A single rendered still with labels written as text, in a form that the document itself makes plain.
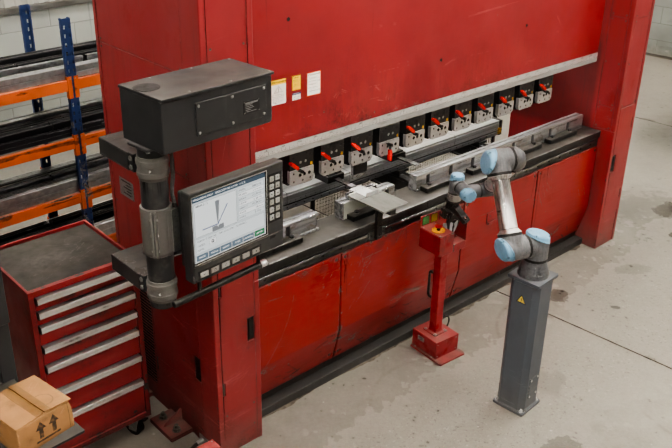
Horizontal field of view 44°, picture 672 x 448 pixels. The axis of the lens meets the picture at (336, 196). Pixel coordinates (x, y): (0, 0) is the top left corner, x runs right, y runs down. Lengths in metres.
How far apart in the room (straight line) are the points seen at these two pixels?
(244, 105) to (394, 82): 1.46
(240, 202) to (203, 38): 0.64
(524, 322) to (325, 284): 1.00
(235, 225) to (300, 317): 1.23
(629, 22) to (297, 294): 2.87
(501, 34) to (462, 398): 2.04
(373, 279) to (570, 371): 1.23
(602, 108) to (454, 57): 1.60
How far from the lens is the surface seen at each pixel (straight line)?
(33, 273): 3.79
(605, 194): 6.07
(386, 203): 4.22
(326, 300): 4.28
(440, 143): 5.16
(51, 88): 4.94
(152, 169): 2.91
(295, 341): 4.25
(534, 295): 4.12
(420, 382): 4.63
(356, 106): 4.12
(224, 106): 2.90
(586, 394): 4.74
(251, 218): 3.12
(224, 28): 3.25
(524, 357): 4.31
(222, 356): 3.82
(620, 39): 5.75
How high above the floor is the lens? 2.78
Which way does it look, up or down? 25 degrees down
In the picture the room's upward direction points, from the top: 1 degrees clockwise
